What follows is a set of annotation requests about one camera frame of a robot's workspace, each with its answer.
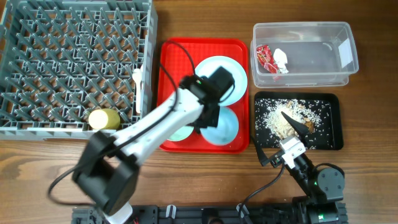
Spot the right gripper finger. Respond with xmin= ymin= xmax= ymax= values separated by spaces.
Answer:
xmin=281 ymin=111 xmax=310 ymax=137
xmin=251 ymin=136 xmax=268 ymax=166

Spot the light blue bowl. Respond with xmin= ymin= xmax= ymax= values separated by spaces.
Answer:
xmin=200 ymin=107 xmax=239 ymax=146

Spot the green bowl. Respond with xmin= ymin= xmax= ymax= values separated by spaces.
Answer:
xmin=168 ymin=126 xmax=194 ymax=142

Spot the food scraps and rice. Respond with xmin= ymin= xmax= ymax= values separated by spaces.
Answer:
xmin=254 ymin=98 xmax=332 ymax=149

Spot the light blue plate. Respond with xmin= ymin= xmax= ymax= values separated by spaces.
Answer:
xmin=195 ymin=56 xmax=248 ymax=106

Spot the white napkin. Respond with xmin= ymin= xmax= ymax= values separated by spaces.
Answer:
xmin=273 ymin=49 xmax=289 ymax=73

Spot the red snack wrapper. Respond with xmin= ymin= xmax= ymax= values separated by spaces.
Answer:
xmin=256 ymin=45 xmax=279 ymax=73

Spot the cream plastic spoon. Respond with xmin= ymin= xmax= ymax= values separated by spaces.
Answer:
xmin=132 ymin=65 xmax=144 ymax=114

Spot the yellow cup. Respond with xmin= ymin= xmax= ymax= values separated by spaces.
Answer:
xmin=88 ymin=109 xmax=121 ymax=129

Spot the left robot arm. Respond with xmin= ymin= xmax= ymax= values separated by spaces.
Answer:
xmin=72 ymin=67 xmax=235 ymax=223

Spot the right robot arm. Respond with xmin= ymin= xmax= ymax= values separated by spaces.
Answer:
xmin=238 ymin=112 xmax=348 ymax=223

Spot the black waste tray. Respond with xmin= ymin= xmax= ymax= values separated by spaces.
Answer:
xmin=254 ymin=91 xmax=344 ymax=150

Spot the grey dishwasher rack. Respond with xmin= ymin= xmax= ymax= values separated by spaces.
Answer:
xmin=1 ymin=1 xmax=158 ymax=141

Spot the red plastic tray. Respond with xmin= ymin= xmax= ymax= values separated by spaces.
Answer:
xmin=160 ymin=37 xmax=250 ymax=154

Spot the clear plastic bin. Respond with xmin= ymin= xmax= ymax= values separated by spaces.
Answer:
xmin=250 ymin=22 xmax=359 ymax=88

